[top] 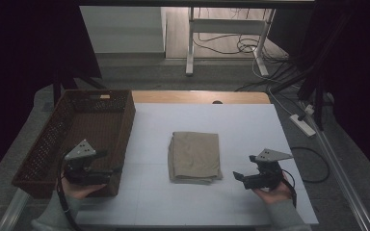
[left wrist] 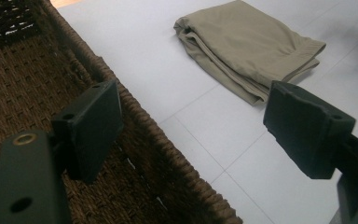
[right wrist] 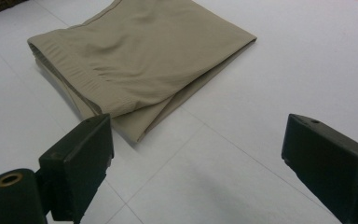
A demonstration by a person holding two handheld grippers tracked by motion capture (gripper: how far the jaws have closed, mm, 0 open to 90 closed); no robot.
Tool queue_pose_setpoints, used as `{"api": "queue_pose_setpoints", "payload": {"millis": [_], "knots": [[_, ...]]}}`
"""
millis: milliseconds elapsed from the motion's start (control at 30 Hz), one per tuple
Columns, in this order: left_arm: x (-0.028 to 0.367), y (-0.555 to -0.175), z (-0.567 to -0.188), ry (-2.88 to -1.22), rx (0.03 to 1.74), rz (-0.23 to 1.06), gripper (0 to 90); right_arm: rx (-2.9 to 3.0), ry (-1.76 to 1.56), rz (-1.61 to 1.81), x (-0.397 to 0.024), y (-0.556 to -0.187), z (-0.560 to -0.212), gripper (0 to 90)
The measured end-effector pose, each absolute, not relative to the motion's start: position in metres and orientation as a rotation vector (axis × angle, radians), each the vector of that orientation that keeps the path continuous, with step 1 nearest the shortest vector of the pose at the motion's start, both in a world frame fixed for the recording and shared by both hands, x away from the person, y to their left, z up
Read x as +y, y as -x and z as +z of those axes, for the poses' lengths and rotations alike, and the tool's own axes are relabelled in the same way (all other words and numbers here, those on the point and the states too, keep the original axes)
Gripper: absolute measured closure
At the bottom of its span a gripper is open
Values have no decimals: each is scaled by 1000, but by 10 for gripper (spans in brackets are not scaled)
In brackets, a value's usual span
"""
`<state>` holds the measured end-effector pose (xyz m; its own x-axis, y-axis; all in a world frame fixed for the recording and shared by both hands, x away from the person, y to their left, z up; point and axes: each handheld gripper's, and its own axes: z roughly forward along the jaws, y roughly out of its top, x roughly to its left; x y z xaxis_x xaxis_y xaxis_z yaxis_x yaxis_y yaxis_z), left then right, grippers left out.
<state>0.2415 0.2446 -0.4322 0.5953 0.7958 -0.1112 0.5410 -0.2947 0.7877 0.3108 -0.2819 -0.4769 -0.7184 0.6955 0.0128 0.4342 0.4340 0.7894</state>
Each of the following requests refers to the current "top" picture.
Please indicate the white desk frame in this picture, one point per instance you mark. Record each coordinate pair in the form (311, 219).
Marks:
(228, 25)

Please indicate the white table cover sheet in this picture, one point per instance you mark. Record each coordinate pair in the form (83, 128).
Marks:
(237, 128)

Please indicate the brown woven basket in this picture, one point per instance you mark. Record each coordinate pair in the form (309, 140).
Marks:
(93, 125)

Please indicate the dark curtain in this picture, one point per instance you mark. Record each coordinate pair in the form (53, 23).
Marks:
(359, 80)
(25, 64)

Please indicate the black stand with legs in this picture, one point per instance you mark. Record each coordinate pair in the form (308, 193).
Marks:
(62, 83)

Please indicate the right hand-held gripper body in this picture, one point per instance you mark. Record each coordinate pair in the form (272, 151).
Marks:
(266, 174)

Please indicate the white power strip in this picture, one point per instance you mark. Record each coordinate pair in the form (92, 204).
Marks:
(302, 125)

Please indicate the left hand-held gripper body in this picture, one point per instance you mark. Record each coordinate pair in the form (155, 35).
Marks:
(80, 150)

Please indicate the person's left hand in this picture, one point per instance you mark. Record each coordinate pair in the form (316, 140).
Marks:
(77, 190)

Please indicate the white plug adapter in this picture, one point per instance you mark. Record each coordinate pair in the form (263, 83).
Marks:
(309, 109)

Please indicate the beige cloth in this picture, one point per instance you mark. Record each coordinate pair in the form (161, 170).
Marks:
(194, 155)

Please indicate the person's right hand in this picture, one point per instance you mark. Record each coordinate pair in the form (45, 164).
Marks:
(274, 194)

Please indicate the long silver metal rail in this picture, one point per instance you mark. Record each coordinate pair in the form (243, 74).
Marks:
(337, 173)

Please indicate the short silver metal rail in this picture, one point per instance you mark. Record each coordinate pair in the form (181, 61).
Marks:
(11, 211)

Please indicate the black stand with poles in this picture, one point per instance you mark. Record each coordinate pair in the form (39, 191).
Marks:
(318, 80)

